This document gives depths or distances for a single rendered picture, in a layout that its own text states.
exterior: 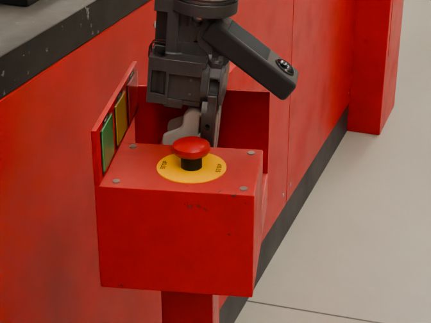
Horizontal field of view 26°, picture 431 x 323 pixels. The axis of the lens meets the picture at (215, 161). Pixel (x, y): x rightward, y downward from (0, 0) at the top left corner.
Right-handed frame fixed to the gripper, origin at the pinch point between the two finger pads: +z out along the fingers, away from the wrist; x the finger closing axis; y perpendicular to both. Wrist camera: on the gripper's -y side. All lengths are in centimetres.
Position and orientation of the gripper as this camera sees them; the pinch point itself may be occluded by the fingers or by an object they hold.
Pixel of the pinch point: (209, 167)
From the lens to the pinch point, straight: 107.0
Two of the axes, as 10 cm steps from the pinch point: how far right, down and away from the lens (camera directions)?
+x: -1.2, 4.4, -8.9
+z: -0.9, 8.9, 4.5
